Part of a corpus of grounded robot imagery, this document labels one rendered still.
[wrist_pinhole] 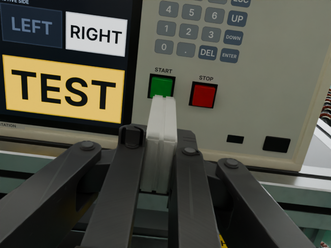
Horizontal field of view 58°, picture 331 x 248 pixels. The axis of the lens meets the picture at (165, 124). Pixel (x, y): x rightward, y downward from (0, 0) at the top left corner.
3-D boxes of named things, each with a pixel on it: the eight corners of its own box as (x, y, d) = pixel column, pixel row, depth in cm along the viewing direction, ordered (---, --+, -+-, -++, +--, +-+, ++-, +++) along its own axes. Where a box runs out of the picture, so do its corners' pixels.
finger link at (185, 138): (175, 173, 12) (246, 183, 12) (174, 127, 17) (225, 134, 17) (170, 203, 13) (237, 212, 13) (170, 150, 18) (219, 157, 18)
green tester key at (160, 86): (170, 100, 26) (172, 80, 26) (149, 98, 26) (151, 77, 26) (170, 97, 27) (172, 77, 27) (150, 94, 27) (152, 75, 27)
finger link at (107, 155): (137, 200, 13) (67, 192, 13) (146, 148, 18) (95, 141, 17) (141, 170, 12) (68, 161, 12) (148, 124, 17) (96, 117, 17)
